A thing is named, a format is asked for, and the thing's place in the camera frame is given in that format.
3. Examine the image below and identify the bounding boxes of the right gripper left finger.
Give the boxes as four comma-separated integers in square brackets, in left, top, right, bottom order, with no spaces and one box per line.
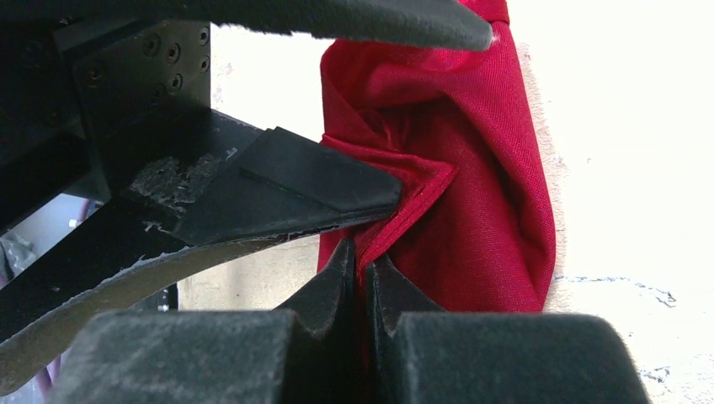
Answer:
[49,240,357,403]

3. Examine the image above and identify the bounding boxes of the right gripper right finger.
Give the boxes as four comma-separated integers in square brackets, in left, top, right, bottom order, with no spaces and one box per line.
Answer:
[365,256,647,403]

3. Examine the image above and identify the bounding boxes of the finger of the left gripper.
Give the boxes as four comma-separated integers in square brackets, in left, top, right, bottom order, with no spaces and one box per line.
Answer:
[1,0,493,51]
[1,110,402,395]

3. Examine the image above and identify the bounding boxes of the red cloth napkin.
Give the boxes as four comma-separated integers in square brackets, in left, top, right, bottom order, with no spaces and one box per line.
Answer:
[318,1,556,311]

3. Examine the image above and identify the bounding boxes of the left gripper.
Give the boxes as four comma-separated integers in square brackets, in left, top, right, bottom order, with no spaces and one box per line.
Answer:
[1,19,211,230]

